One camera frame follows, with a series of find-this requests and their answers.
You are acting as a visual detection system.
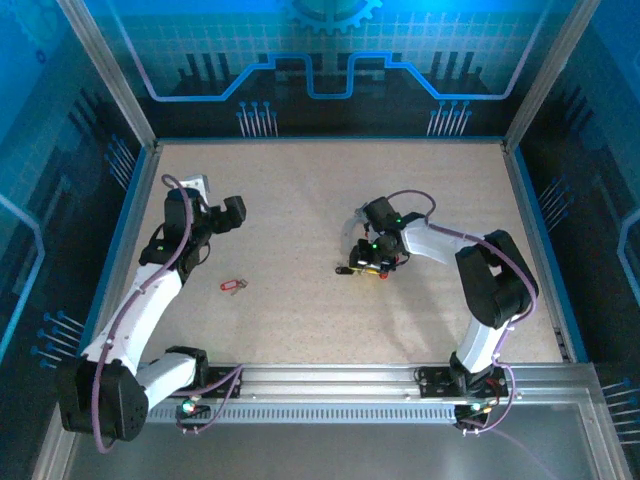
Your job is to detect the keyring with keys and tags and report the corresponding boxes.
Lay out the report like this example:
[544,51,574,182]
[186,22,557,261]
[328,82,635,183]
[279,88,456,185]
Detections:
[334,264,391,281]

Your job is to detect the right base LED board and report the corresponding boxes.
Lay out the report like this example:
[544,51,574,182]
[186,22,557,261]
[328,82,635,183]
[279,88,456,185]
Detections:
[454,399,494,421]

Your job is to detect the base led board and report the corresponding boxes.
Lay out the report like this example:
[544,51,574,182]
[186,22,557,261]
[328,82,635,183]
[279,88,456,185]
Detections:
[454,399,494,421]
[175,397,211,419]

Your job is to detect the left base LED board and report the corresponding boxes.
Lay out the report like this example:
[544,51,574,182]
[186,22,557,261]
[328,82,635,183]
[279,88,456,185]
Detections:
[175,397,211,419]

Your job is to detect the grey metal front panel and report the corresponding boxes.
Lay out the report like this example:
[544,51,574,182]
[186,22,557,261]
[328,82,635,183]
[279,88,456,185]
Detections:
[29,399,634,480]

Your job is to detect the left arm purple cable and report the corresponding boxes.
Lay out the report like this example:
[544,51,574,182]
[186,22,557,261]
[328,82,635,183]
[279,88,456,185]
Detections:
[91,173,246,455]

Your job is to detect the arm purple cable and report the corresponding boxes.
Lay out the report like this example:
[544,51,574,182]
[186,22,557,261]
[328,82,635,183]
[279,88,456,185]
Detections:
[384,189,540,436]
[91,173,246,455]

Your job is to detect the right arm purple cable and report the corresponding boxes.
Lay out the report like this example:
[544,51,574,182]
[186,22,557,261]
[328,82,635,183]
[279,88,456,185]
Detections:
[384,189,540,436]

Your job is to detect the left aluminium side rail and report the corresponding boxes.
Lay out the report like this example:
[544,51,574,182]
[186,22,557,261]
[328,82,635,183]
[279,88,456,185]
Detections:
[79,142,162,361]

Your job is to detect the aluminium side rail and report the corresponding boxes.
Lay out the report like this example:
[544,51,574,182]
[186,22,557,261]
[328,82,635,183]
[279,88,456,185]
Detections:
[502,141,576,362]
[79,142,162,361]

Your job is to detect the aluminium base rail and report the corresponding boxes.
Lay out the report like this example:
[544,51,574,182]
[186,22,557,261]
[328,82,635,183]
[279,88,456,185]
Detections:
[209,363,599,401]

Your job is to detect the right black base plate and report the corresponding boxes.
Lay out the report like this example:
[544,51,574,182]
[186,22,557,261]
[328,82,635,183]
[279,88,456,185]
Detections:
[415,366,511,400]

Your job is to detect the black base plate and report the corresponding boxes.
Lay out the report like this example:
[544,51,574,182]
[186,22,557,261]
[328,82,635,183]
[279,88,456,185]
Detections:
[197,366,245,400]
[415,366,511,400]

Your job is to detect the right aluminium side rail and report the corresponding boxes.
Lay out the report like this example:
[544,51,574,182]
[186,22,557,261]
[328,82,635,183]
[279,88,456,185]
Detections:
[502,141,576,362]

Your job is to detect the slotted grey cable duct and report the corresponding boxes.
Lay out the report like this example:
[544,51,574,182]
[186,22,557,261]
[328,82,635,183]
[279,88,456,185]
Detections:
[144,402,464,426]

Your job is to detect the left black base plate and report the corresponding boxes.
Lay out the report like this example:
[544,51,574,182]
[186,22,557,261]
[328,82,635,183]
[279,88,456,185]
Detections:
[197,366,245,400]

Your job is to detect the left aluminium frame post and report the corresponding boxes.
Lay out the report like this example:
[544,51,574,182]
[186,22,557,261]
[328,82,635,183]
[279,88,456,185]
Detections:
[55,0,160,151]

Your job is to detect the aluminium frame post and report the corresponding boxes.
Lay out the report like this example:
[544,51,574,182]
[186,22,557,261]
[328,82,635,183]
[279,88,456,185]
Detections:
[55,0,160,151]
[502,0,603,151]

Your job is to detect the right aluminium frame post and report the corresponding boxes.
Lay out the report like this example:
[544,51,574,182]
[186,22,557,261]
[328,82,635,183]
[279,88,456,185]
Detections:
[502,0,603,151]

